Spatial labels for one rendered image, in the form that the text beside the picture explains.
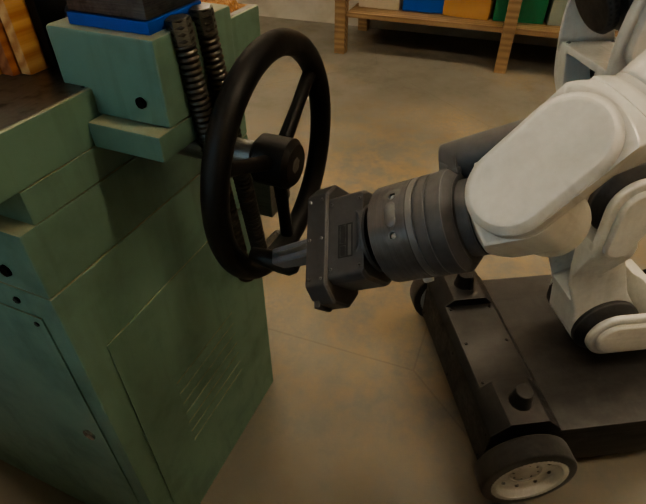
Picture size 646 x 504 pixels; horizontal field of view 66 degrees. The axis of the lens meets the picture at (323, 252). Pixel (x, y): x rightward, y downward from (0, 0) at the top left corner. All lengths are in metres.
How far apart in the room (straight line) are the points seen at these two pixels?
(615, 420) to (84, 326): 1.03
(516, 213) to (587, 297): 0.83
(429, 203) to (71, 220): 0.40
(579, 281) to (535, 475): 0.42
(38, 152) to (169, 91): 0.14
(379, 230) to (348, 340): 1.05
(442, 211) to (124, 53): 0.34
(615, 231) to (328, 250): 0.63
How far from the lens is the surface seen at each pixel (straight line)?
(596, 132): 0.36
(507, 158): 0.37
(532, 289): 1.46
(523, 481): 1.23
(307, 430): 1.29
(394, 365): 1.41
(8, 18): 0.66
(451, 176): 0.42
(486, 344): 1.25
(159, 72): 0.54
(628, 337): 1.25
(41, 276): 0.61
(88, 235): 0.64
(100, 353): 0.73
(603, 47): 0.95
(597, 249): 1.02
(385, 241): 0.41
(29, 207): 0.58
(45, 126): 0.58
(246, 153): 0.60
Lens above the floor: 1.11
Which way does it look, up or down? 40 degrees down
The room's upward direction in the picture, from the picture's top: straight up
